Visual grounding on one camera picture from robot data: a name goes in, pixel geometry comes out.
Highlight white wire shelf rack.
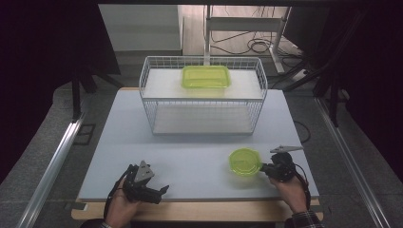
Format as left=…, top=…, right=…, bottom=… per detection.
left=138, top=55, right=269, bottom=137

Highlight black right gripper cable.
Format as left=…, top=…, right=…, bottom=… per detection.
left=293, top=162, right=312, bottom=211

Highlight rectangular green lidded container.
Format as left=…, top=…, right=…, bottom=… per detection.
left=181, top=65, right=232, bottom=98

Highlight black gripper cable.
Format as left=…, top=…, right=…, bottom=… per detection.
left=103, top=163, right=136, bottom=220
left=293, top=162, right=312, bottom=211

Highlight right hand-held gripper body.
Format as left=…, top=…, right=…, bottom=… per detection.
left=267, top=144, right=304, bottom=183

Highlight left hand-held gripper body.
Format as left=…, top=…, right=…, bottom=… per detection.
left=122, top=160, right=163, bottom=204

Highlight person's left hand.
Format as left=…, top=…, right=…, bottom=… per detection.
left=105, top=178, right=143, bottom=228

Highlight white cabinet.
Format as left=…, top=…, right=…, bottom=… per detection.
left=98, top=3, right=184, bottom=57

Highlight black cable beside table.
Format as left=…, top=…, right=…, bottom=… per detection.
left=293, top=120, right=312, bottom=144

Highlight person's right hand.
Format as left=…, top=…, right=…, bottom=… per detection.
left=269, top=175, right=308, bottom=215

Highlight metal floor rail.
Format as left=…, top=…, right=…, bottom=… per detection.
left=16, top=117, right=86, bottom=228
left=314, top=95, right=393, bottom=228

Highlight black stand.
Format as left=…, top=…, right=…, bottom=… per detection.
left=280, top=9, right=369, bottom=128
left=69, top=65, right=125, bottom=124

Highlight white desk frame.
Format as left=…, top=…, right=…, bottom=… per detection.
left=203, top=4, right=293, bottom=75

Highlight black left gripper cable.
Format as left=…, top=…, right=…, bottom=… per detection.
left=103, top=163, right=136, bottom=220

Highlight white table board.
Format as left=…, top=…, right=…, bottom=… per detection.
left=77, top=89, right=320, bottom=201

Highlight round green lidded container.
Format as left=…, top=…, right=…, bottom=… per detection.
left=228, top=147, right=264, bottom=177

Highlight black floor cables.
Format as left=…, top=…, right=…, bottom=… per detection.
left=210, top=5, right=303, bottom=59

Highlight black floor frame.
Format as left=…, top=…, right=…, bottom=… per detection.
left=72, top=123, right=97, bottom=146

